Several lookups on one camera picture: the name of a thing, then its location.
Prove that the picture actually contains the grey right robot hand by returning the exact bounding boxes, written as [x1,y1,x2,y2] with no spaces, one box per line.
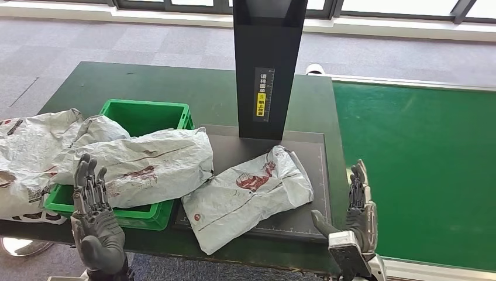
[311,159,378,255]

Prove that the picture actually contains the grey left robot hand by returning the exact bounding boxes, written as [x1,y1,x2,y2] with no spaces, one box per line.
[71,153,127,274]

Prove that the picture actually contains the white parcel with brown line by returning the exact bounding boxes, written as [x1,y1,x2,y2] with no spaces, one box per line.
[50,127,215,210]

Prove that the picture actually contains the white parcel with red print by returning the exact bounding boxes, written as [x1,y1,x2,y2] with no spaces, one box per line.
[181,145,315,256]

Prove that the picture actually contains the green conveyor belt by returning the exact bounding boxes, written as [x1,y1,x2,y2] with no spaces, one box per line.
[332,81,496,272]

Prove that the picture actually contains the round chrome base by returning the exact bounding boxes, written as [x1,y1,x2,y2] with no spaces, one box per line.
[2,237,55,258]

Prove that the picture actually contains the large white printed bag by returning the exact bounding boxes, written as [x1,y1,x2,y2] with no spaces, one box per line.
[0,108,84,225]

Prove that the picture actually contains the green plastic crate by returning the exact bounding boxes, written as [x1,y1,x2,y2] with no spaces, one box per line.
[43,98,195,232]

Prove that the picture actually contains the black and yellow column label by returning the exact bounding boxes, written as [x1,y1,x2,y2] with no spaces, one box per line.
[253,67,276,124]

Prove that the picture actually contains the dark green table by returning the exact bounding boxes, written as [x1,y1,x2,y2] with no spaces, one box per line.
[0,60,363,276]

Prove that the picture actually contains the black scanner column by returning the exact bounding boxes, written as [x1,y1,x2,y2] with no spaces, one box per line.
[232,0,309,141]

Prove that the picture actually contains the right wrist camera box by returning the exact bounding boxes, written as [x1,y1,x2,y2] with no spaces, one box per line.
[328,231,373,281]

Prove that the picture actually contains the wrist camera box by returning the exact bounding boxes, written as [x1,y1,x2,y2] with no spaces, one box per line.
[47,271,89,281]
[328,231,373,281]

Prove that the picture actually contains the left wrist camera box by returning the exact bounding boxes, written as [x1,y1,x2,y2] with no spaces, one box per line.
[47,271,89,281]

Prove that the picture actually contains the silver conveyor frame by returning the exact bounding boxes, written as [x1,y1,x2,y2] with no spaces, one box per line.
[325,73,496,281]

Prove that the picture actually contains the black scanner base plate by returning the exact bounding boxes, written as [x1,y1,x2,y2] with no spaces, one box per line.
[172,124,333,244]

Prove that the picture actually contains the dark window frame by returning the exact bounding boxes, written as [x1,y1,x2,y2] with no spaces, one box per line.
[0,0,496,24]

